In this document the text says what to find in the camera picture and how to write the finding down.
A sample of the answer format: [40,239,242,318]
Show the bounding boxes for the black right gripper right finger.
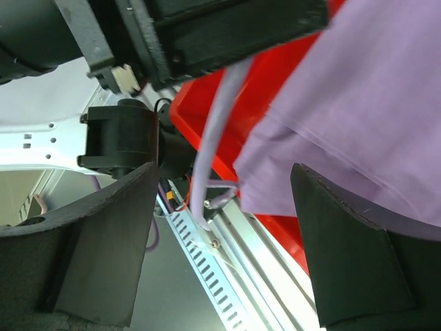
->
[291,164,440,328]

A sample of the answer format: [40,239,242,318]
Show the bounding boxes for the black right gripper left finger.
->
[1,163,158,328]

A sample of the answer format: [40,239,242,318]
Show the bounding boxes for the purple trousers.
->
[234,1,440,226]

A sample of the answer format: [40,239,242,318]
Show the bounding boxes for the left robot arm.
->
[1,1,330,179]

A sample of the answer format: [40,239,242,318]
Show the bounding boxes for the red plastic tray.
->
[168,0,345,273]

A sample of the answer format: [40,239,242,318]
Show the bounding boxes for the aluminium rail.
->
[209,199,320,330]

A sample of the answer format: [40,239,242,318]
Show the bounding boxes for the white cable duct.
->
[156,197,263,330]

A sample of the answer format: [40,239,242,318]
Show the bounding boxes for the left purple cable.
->
[191,57,254,232]

